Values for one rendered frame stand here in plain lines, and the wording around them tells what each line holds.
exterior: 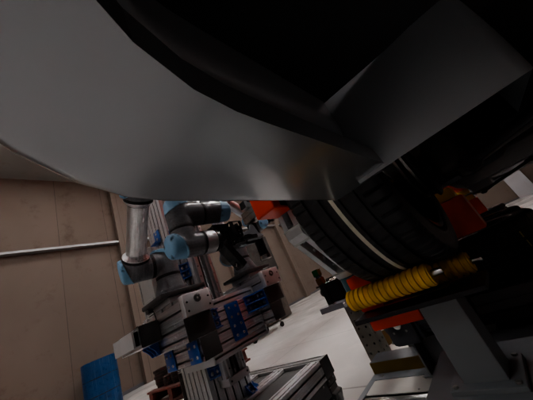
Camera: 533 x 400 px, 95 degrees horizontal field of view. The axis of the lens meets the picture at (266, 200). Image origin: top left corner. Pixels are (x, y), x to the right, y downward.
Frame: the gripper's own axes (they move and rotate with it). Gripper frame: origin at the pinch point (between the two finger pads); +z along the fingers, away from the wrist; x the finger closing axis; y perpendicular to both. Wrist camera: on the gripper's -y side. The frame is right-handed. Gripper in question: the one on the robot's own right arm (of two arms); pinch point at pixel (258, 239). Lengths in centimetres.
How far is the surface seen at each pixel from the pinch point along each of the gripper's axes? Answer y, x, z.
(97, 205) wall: 473, 776, 156
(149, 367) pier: -50, 757, 208
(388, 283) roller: -30.4, -35.5, 2.6
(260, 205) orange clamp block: 1.5, -23.7, -19.0
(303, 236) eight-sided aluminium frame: -10.1, -25.4, -9.0
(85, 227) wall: 396, 775, 115
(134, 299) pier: 136, 757, 205
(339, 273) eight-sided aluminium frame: -23.2, -23.1, 3.8
